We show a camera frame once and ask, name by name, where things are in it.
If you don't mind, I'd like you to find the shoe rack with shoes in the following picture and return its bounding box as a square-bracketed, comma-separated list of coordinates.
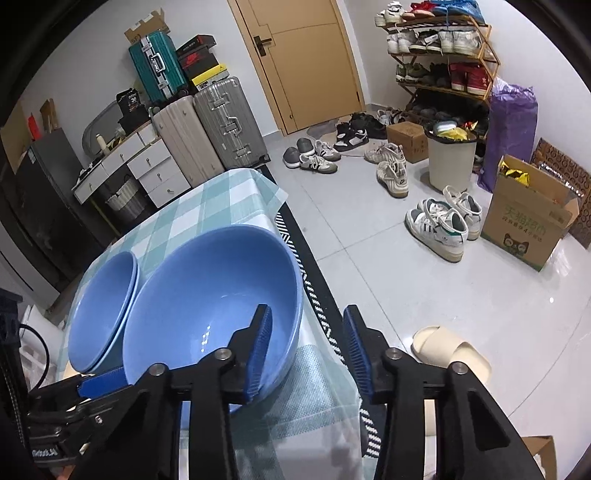
[374, 0, 492, 134]

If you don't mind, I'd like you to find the grey white sneaker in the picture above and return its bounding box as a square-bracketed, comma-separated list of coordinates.
[314, 140, 342, 161]
[299, 154, 339, 174]

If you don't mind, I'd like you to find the black cable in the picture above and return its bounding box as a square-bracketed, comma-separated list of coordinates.
[18, 323, 51, 386]

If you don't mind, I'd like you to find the red black shoe box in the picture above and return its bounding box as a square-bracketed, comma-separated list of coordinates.
[178, 48, 218, 70]

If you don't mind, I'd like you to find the black shoe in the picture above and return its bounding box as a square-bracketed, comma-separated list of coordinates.
[348, 112, 387, 139]

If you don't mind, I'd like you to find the grey doormat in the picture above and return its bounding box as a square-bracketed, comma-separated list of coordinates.
[307, 119, 340, 139]

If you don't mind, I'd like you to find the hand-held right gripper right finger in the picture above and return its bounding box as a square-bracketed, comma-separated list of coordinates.
[342, 305, 548, 480]

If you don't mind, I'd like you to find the black bag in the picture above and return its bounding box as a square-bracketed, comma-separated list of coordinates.
[115, 88, 152, 130]

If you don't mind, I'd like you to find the cream slide slipper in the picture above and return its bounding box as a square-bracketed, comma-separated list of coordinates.
[411, 325, 492, 384]

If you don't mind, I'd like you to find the beige suitcase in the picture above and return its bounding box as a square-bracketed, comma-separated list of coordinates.
[151, 95, 225, 185]

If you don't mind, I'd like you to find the silver suitcase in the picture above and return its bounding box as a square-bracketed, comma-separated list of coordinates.
[193, 76, 271, 171]

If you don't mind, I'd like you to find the yellow black shoe box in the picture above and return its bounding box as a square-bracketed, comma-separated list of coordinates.
[190, 62, 232, 89]

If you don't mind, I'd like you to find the oval mirror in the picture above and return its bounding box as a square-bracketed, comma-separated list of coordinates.
[82, 100, 139, 148]

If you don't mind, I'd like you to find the teal suitcase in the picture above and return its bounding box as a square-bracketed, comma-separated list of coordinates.
[128, 31, 188, 106]

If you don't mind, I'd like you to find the purple plastic bag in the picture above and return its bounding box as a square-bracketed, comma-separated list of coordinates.
[478, 78, 539, 192]

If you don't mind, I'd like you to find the wooden shoe rack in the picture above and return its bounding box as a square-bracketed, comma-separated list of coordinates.
[388, 11, 502, 139]

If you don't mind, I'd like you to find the woven laundry basket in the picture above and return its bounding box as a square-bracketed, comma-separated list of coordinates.
[104, 178, 148, 221]

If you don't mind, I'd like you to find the blue bowl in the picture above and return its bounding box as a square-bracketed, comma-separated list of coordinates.
[122, 225, 304, 414]
[68, 251, 139, 374]
[69, 263, 140, 376]

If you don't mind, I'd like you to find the tan wooden door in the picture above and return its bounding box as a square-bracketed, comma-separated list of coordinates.
[228, 0, 365, 136]

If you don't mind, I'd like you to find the open cardboard box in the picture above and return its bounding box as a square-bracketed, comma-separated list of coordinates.
[124, 7, 171, 44]

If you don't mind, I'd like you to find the plain brown cardboard box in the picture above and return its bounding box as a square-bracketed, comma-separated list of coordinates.
[386, 121, 430, 163]

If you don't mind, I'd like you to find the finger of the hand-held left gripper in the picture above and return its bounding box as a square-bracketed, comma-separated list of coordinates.
[28, 368, 136, 415]
[27, 392, 139, 462]

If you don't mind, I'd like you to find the white drawer dresser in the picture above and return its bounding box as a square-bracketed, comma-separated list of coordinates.
[71, 122, 192, 208]

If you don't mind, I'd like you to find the white trash bin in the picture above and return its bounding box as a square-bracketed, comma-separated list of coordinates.
[425, 121, 478, 192]

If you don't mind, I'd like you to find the white green sneaker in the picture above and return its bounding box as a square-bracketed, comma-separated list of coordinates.
[442, 185, 483, 241]
[405, 198, 465, 264]

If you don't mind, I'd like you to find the large printed cardboard box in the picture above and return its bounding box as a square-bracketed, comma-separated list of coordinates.
[480, 154, 580, 272]

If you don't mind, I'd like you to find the dark grey refrigerator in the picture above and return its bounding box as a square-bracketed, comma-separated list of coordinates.
[0, 128, 116, 296]

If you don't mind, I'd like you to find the cardboard sheet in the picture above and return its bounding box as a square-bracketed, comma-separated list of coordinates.
[39, 98, 61, 132]

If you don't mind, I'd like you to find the worn white sneaker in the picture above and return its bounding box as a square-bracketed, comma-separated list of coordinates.
[365, 142, 407, 164]
[376, 159, 410, 199]

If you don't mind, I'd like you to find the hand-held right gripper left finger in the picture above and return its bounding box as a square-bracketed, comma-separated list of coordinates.
[113, 304, 274, 480]

